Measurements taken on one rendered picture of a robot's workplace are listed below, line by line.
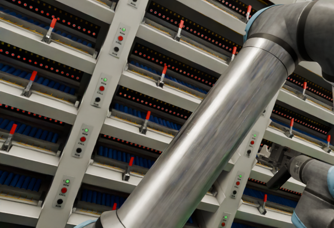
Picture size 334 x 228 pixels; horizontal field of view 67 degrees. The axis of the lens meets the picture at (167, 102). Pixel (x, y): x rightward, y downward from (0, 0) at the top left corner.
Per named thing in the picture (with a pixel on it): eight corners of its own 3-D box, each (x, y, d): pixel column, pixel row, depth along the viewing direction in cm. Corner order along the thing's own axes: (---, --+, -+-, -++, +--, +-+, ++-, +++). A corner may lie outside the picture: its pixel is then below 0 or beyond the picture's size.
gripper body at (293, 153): (285, 147, 101) (310, 156, 90) (278, 167, 101) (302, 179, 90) (271, 142, 99) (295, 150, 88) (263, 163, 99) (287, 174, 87)
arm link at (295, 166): (314, 187, 86) (293, 181, 83) (302, 181, 90) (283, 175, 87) (323, 162, 86) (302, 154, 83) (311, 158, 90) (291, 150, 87)
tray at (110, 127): (229, 172, 114) (240, 155, 111) (99, 132, 95) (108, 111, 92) (214, 146, 132) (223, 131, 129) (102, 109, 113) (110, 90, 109)
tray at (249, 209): (322, 237, 136) (339, 219, 132) (231, 216, 117) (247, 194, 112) (298, 207, 154) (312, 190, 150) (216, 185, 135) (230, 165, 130)
